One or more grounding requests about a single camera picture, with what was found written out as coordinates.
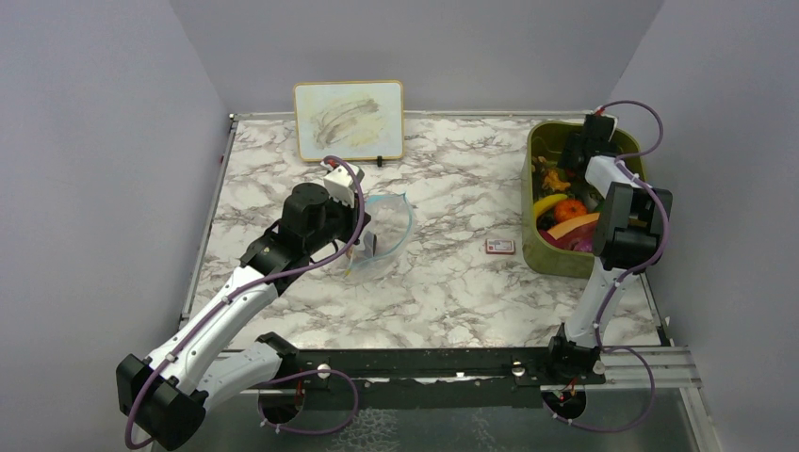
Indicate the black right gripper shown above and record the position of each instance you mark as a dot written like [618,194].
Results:
[572,146]

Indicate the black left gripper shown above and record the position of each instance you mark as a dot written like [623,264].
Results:
[351,215]

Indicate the clear blue zip top bag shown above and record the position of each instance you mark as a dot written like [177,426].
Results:
[393,220]

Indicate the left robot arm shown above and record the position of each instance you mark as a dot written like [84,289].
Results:
[166,395]

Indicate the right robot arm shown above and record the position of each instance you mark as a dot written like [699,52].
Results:
[632,230]

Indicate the orange toy pumpkin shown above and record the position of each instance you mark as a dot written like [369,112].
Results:
[569,209]

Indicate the yellow toy banana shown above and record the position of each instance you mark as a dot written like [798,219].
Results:
[543,205]

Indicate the purple orange toy slice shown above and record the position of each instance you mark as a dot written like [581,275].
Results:
[575,234]

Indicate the yellow framed whiteboard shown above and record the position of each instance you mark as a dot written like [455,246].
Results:
[354,120]

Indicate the olive green plastic bin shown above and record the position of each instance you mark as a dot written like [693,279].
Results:
[547,139]

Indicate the red white small card box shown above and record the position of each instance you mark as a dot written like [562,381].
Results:
[500,246]

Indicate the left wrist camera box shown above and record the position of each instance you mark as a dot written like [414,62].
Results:
[341,181]

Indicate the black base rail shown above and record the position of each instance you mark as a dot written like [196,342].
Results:
[422,378]

